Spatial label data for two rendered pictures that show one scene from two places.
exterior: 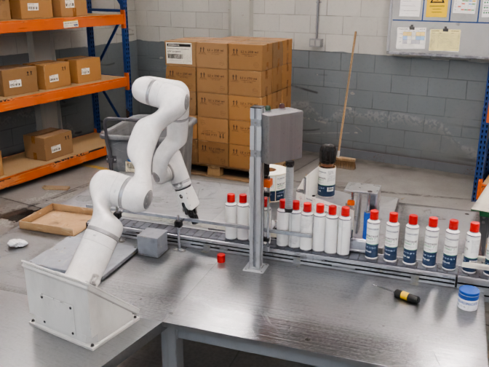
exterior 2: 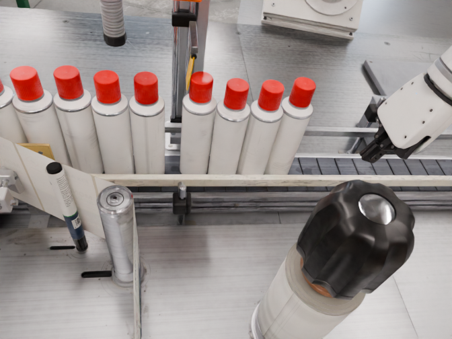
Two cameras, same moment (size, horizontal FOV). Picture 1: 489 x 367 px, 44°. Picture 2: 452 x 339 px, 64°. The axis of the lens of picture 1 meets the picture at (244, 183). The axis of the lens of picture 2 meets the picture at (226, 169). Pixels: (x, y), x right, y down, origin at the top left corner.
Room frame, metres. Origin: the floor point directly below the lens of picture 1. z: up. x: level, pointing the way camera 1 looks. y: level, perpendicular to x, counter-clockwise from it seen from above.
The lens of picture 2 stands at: (2.76, -0.27, 1.39)
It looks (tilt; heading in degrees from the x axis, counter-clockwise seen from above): 49 degrees down; 147
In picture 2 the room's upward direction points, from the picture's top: 11 degrees clockwise
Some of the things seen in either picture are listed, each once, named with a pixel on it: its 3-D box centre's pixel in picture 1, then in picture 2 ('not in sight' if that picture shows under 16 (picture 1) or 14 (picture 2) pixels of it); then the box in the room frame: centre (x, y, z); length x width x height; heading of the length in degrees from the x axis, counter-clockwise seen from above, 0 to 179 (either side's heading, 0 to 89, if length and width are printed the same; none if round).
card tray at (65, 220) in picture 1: (62, 218); not in sight; (2.71, 0.89, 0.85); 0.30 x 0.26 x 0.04; 71
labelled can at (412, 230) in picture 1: (411, 239); not in sight; (2.17, -0.66, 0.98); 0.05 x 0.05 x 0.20
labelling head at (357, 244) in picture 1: (360, 218); not in sight; (2.33, -0.49, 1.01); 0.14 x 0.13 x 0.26; 71
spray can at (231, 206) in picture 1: (231, 215); (288, 132); (2.42, 0.06, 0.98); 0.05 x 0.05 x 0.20
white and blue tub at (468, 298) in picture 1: (468, 298); not in sight; (1.92, -0.81, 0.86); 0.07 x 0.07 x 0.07
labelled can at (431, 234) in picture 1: (431, 242); not in sight; (2.15, -0.73, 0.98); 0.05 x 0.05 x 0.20
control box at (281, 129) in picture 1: (277, 135); not in sight; (2.27, -0.13, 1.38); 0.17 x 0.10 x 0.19; 126
